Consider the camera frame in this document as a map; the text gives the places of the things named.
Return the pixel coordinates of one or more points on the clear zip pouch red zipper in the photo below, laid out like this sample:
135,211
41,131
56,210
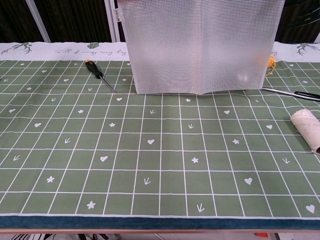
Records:
200,50

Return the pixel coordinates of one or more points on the green grid tablecloth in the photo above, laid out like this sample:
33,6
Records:
175,155

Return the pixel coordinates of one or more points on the black orange screwdriver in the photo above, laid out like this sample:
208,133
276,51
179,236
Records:
93,69

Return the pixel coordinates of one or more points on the yellow tape measure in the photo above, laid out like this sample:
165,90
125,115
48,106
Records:
272,62

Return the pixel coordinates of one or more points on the dark pleated curtain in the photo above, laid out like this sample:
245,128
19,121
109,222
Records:
75,20

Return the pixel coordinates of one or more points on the white frame post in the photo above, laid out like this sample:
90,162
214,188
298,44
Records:
110,22
37,21
318,38

